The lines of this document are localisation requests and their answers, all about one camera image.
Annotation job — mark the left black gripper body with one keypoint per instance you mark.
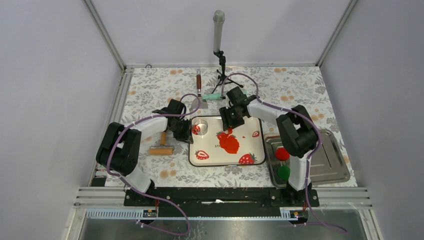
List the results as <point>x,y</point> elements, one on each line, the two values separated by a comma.
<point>181,131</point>

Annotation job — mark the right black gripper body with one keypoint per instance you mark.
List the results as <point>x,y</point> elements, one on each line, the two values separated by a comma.
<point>231,117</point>

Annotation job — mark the orange dough scrap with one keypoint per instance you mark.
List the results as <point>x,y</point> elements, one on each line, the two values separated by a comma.
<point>222,135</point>

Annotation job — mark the small round metal cup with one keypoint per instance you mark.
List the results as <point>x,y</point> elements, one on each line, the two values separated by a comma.
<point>200,127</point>

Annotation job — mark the orange dough piece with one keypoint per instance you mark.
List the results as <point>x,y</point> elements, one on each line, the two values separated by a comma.
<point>231,145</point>

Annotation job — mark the wooden dough roller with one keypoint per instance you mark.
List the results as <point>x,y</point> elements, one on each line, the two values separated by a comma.
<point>162,149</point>

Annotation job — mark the strawberry print white tray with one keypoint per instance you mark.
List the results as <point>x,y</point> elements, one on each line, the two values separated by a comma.
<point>213,146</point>

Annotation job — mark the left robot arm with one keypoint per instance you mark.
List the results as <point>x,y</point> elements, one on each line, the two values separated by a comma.
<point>120,146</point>

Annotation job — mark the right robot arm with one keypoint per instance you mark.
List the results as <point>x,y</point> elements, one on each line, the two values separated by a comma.
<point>298,134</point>

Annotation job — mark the red dough disc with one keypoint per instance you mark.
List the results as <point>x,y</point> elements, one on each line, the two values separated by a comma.
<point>282,155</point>

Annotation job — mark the green dough disc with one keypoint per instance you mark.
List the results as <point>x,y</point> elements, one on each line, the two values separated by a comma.
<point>284,172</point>

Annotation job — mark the floral pattern table mat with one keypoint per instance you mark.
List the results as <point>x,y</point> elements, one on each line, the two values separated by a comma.
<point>287,87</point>

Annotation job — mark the mint green rolling pin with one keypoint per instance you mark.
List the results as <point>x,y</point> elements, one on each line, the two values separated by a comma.
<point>212,96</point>

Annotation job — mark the black tripod mic stand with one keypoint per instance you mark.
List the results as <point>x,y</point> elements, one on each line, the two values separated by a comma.
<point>221,73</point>

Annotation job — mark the silver microphone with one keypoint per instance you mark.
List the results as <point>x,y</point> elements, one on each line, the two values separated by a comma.
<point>218,20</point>

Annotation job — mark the stainless steel tray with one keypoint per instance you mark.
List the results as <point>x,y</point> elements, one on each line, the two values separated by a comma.
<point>327,164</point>

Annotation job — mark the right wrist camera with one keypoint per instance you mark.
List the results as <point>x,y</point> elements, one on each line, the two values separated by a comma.
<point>237,97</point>

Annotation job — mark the wooden handled metal scraper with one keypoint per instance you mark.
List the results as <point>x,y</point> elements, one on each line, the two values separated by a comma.
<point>203,102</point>

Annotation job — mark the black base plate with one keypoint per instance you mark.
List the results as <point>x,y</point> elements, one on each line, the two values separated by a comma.
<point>213,202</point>

